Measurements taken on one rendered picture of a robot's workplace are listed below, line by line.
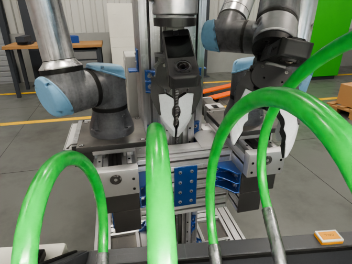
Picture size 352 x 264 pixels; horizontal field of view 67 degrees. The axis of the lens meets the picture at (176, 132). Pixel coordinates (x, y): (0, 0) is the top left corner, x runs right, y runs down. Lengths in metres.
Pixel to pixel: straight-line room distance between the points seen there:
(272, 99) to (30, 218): 0.16
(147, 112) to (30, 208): 0.91
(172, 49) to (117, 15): 4.90
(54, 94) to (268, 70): 0.53
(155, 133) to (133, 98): 1.14
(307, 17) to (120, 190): 0.75
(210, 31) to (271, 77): 0.27
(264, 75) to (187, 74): 0.14
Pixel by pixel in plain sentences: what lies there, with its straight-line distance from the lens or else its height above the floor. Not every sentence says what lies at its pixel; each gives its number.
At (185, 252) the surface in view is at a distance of 0.62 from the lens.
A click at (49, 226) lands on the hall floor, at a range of 2.23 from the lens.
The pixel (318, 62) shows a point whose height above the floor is 1.37.
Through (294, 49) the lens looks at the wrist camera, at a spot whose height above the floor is 1.37.
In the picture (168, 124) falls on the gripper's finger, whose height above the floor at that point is 1.23.
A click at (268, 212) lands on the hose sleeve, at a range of 0.42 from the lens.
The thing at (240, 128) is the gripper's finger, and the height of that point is 1.26.
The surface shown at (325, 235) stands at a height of 0.96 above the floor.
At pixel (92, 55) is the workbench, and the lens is 5.13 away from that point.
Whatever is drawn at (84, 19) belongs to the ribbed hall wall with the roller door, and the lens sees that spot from 6.41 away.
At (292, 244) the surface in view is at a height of 0.95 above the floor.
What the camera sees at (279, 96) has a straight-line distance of 0.17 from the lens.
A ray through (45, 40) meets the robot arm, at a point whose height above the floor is 1.35.
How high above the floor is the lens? 1.42
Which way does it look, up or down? 25 degrees down
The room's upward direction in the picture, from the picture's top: straight up
